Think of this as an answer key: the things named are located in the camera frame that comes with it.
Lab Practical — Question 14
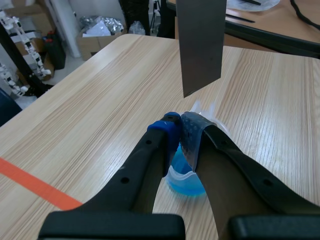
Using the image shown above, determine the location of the clear beaker with blue liquid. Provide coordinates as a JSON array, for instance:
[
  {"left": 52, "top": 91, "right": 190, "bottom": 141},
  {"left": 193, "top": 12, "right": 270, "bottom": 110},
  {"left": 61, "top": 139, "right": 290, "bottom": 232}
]
[{"left": 166, "top": 99, "right": 231, "bottom": 201}]

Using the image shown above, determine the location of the black cable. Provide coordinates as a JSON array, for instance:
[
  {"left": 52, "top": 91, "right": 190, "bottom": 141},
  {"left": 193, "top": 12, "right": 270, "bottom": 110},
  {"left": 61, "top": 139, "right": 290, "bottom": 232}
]
[{"left": 289, "top": 0, "right": 320, "bottom": 30}]

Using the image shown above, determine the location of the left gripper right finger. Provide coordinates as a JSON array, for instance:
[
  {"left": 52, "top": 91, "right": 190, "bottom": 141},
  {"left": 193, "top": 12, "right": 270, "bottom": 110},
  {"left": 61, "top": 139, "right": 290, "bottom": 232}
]
[{"left": 179, "top": 111, "right": 320, "bottom": 240}]

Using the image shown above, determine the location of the black bag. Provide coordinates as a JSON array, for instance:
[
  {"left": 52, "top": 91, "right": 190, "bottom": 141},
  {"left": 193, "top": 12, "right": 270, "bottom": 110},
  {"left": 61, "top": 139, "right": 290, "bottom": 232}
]
[{"left": 42, "top": 29, "right": 67, "bottom": 71}]

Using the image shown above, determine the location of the black metal rail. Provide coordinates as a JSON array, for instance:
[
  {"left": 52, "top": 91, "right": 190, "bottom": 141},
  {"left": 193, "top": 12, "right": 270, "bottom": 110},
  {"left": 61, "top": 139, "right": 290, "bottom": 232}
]
[{"left": 0, "top": 23, "right": 55, "bottom": 98}]

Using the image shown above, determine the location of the wooden desk with black edge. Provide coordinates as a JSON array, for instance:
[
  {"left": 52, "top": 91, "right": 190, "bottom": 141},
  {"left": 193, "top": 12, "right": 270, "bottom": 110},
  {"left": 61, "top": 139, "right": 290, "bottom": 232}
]
[{"left": 172, "top": 0, "right": 320, "bottom": 60}]

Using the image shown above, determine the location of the dark blue chair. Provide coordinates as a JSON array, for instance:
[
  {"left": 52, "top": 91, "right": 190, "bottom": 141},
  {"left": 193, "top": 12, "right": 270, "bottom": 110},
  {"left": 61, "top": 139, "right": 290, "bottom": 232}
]
[{"left": 0, "top": 87, "right": 23, "bottom": 127}]

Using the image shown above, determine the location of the grey metal plate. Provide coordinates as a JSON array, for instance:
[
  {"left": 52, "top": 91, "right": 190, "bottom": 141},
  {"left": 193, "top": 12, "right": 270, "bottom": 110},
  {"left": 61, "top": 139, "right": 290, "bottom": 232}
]
[{"left": 175, "top": 0, "right": 227, "bottom": 99}]

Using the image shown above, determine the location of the brown cardboard box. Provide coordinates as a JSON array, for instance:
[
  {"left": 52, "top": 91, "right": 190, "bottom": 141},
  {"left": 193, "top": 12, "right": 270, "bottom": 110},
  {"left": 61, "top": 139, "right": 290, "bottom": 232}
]
[{"left": 77, "top": 27, "right": 127, "bottom": 62}]

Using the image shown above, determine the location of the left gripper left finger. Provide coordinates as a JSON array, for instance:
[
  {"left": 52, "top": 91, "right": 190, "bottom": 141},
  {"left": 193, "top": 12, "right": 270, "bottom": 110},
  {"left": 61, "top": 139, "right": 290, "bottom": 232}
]
[{"left": 37, "top": 112, "right": 186, "bottom": 240}]

